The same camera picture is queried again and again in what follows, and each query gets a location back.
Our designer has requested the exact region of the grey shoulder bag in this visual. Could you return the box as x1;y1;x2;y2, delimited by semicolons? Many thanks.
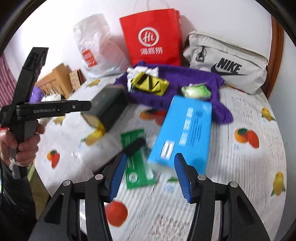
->
183;30;269;95

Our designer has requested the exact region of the green packet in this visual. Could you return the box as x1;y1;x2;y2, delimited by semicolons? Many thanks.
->
120;129;156;191

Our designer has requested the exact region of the red paper bag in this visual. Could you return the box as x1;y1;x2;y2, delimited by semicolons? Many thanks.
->
119;0;184;67

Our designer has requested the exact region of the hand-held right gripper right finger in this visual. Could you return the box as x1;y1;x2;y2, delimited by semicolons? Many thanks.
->
174;153;271;241

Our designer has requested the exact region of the wooden headboard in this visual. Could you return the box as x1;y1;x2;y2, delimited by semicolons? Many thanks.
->
35;63;73;99

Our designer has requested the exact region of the dark tin box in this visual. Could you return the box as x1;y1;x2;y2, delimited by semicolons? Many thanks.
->
80;85;129;133

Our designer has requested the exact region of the white plastic shopping bag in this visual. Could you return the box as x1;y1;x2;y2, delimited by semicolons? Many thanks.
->
73;13;130;77

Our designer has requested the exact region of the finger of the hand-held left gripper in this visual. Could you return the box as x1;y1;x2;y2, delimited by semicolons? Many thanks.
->
6;47;49;109

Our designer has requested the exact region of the purple plush toy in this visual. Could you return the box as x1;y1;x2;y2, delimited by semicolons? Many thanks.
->
30;86;45;104

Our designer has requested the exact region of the blue tissue pack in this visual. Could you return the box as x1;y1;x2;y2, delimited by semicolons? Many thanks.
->
147;95;213;175

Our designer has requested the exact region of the fruit print packet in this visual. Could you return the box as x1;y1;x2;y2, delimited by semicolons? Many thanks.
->
181;83;212;101

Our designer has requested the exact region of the purple fabric tray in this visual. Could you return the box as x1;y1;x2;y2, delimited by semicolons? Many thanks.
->
114;60;234;125

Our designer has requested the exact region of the yellow black pouch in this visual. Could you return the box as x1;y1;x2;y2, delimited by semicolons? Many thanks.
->
131;72;169;97

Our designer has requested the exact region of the patterned book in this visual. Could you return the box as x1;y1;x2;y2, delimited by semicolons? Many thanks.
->
69;69;87;90

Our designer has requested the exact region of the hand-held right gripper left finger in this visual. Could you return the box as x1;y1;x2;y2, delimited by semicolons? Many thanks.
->
28;152;127;241

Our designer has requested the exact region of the fruit print tablecloth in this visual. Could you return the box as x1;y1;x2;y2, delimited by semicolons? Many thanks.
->
35;76;290;241

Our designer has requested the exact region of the person's left forearm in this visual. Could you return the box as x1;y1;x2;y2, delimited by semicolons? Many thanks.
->
0;160;39;241

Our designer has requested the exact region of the pink striped cloth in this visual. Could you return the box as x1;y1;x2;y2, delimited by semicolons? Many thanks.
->
0;54;17;107

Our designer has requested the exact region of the person's left hand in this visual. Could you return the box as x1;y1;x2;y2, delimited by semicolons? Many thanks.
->
0;124;45;167

